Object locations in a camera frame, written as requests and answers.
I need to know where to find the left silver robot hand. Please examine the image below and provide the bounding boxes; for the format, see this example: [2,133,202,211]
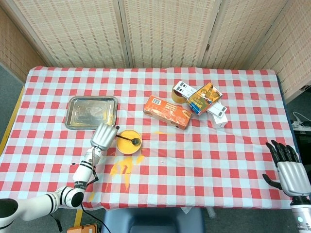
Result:
[90,122,121,151]

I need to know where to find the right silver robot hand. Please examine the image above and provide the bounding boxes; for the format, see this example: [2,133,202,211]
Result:
[262,139,311,199]

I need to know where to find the dark metal spoon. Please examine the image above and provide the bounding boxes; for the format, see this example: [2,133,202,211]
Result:
[115,134,142,147]

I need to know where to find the bowl of yellow batter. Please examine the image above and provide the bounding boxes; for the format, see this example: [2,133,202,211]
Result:
[116,130,142,151]

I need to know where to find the cream bowl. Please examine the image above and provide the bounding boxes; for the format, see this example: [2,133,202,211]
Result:
[115,129,143,155]

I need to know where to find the yellow powder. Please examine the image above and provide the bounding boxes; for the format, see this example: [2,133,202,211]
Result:
[110,155,145,190]

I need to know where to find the rectangular metal tray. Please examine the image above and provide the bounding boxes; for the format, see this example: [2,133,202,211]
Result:
[65,96,119,131]

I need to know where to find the white power strip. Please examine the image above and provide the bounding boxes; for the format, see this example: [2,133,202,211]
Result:
[291,111,311,128]

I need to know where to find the long orange carton box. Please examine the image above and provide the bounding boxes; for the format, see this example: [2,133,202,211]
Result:
[142,95,192,130]

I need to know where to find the brown tape roll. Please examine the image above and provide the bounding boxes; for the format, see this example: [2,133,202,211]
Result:
[171,84,189,104]

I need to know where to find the plain white carton box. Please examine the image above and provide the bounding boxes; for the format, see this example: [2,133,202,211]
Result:
[209,113,229,129]

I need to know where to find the red white checkered tablecloth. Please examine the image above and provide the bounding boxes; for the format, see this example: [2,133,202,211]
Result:
[0,66,307,210]

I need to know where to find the flat white box grey squares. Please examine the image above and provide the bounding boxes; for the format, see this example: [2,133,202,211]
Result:
[173,81,228,118]

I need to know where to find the orange box on floor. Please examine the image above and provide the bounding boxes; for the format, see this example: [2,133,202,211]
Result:
[67,224,101,233]

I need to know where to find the dark blue seat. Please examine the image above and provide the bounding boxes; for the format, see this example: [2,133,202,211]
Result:
[101,207,206,233]

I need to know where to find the orange and blue box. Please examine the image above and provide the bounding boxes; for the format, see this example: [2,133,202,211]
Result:
[186,82,223,116]

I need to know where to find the woven bamboo folding screen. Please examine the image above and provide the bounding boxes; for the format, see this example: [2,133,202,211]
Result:
[0,0,311,102]

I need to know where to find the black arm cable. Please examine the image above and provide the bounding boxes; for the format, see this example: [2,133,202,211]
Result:
[80,155,109,233]

